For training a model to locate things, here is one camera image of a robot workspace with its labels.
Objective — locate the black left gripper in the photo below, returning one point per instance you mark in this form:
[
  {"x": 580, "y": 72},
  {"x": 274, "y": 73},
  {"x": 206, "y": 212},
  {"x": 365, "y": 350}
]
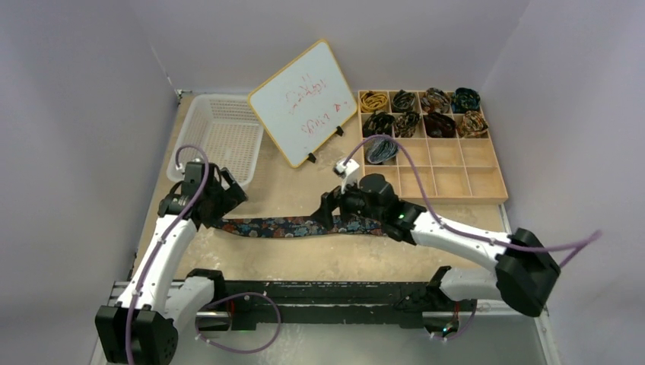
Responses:
[{"x": 228, "y": 202}]

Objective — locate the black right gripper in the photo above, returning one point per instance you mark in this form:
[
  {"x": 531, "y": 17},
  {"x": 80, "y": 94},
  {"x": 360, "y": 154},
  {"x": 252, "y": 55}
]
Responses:
[{"x": 334, "y": 204}]

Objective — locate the navy floral patterned tie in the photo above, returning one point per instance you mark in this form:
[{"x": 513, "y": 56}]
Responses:
[{"x": 296, "y": 227}]

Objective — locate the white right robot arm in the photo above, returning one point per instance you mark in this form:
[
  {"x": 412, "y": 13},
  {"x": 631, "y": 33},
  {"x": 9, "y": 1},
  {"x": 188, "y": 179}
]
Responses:
[{"x": 513, "y": 267}]

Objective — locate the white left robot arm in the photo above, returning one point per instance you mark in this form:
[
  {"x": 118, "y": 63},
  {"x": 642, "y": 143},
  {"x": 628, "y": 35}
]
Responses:
[{"x": 144, "y": 323}]

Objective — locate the white plastic basket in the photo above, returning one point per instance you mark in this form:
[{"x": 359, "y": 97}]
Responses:
[{"x": 226, "y": 129}]

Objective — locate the grey rolled tie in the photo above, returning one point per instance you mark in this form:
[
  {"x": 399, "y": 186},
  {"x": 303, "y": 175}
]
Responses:
[{"x": 380, "y": 149}]

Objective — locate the black gold rolled tie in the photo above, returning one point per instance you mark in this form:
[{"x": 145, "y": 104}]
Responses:
[{"x": 378, "y": 123}]

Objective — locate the wooden compartment tray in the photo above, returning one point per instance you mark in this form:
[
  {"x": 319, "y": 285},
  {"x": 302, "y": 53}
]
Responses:
[{"x": 453, "y": 170}]

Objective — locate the dark olive rolled tie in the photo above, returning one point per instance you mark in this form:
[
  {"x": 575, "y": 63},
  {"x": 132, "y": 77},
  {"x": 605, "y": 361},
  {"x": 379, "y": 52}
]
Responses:
[{"x": 406, "y": 124}]

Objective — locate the yellow rolled tie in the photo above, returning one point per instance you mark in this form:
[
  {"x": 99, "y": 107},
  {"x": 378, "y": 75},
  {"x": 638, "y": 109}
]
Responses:
[{"x": 372, "y": 101}]

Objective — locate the dark maroon rolled tie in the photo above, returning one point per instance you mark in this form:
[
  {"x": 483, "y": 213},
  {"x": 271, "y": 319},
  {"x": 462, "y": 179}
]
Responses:
[{"x": 438, "y": 125}]

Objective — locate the brown patterned rolled tie top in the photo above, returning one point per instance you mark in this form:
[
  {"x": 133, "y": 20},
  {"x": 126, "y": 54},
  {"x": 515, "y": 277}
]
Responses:
[{"x": 435, "y": 100}]

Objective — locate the orange brown rolled tie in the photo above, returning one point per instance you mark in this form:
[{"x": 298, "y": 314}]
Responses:
[{"x": 472, "y": 125}]

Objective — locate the teal dark rolled tie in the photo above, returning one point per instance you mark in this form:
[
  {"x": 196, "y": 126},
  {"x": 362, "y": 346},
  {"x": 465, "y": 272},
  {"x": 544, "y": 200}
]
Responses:
[{"x": 465, "y": 99}]

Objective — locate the white board with yellow frame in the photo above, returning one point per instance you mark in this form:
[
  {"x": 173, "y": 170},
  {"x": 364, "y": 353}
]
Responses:
[{"x": 305, "y": 103}]

